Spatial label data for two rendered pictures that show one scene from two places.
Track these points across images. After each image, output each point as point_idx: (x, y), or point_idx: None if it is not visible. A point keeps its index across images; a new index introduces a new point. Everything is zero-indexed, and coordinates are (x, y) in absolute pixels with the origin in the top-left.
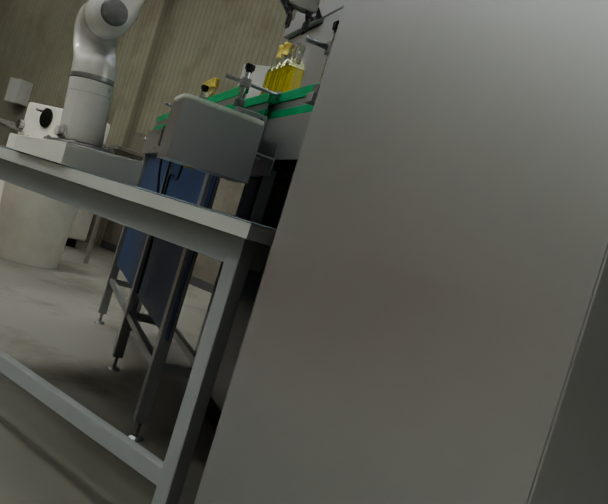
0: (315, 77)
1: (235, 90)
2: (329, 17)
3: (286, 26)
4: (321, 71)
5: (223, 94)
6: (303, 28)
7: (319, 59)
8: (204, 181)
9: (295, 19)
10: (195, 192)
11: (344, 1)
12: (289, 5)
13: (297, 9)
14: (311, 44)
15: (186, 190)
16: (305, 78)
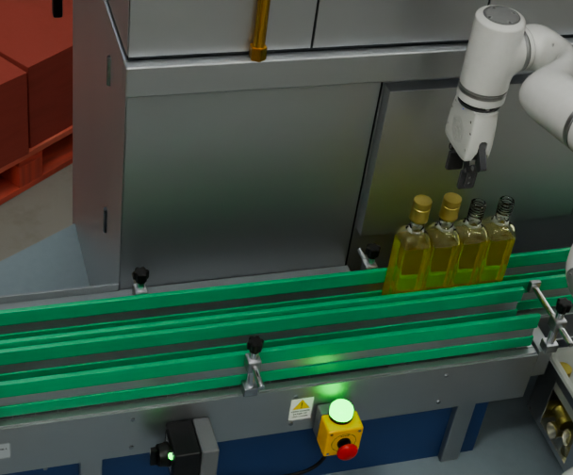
0: (416, 186)
1: (480, 328)
2: (417, 94)
3: (467, 188)
4: (436, 178)
5: (402, 337)
6: (460, 162)
7: (415, 160)
8: (455, 436)
9: (188, 67)
10: (377, 454)
11: (459, 70)
12: (461, 155)
13: (454, 146)
14: (303, 115)
15: (303, 466)
16: (319, 172)
